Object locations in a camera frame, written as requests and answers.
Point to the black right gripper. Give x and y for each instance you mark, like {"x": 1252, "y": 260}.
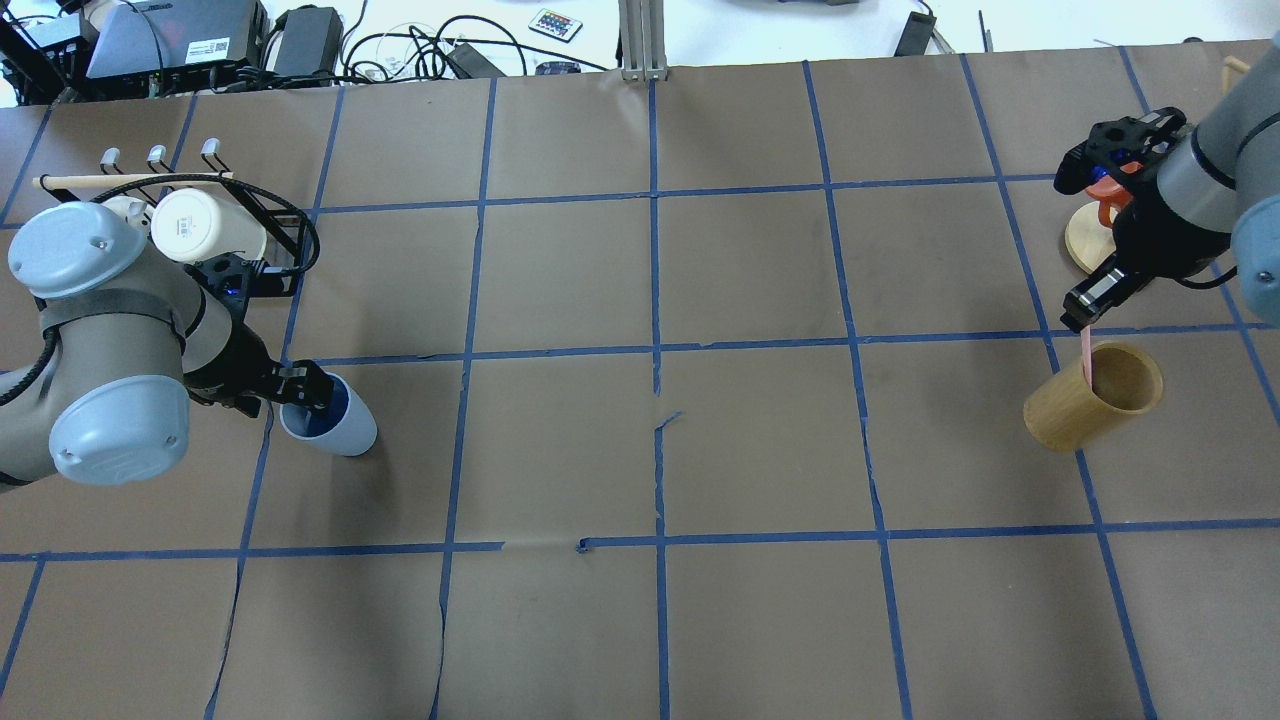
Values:
{"x": 1152, "y": 238}

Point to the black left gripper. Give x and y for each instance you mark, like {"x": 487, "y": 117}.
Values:
{"x": 233, "y": 366}

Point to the light blue plastic cup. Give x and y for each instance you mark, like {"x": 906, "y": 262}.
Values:
{"x": 343, "y": 427}

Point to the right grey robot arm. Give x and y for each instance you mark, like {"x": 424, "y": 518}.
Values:
{"x": 1198, "y": 190}

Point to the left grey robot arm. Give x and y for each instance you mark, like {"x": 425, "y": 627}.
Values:
{"x": 139, "y": 317}

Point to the red mug on stand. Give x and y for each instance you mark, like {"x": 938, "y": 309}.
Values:
{"x": 1110, "y": 196}

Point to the bamboo cylinder holder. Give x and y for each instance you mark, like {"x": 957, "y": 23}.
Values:
{"x": 1064, "y": 416}

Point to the white mug with face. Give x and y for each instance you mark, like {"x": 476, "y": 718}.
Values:
{"x": 191, "y": 225}

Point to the white mug on rack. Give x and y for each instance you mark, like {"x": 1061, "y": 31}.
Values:
{"x": 135, "y": 212}

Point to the black power adapter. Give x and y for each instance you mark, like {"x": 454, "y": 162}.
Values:
{"x": 306, "y": 42}

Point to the grey projector box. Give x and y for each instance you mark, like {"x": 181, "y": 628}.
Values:
{"x": 167, "y": 36}

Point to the plaid cloth piece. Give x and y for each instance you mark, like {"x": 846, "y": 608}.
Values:
{"x": 558, "y": 68}

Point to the small colourful remote control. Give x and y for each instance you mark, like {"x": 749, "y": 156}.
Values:
{"x": 559, "y": 26}

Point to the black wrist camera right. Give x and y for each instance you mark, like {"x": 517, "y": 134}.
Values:
{"x": 1128, "y": 150}

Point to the black wire mug rack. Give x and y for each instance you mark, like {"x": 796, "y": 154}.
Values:
{"x": 292, "y": 234}

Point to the aluminium frame post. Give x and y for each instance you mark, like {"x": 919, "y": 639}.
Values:
{"x": 643, "y": 40}

